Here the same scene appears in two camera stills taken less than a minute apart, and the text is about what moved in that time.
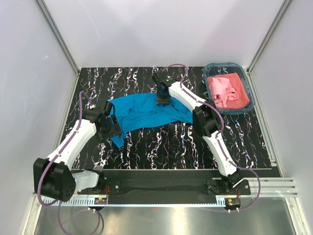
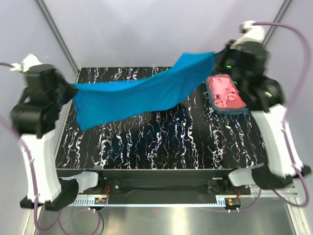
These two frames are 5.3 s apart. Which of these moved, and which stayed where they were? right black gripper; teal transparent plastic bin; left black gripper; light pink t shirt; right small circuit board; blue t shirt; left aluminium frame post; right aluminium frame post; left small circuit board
Moved: right black gripper; left black gripper; blue t shirt
Stayed: teal transparent plastic bin; right small circuit board; left aluminium frame post; right aluminium frame post; light pink t shirt; left small circuit board
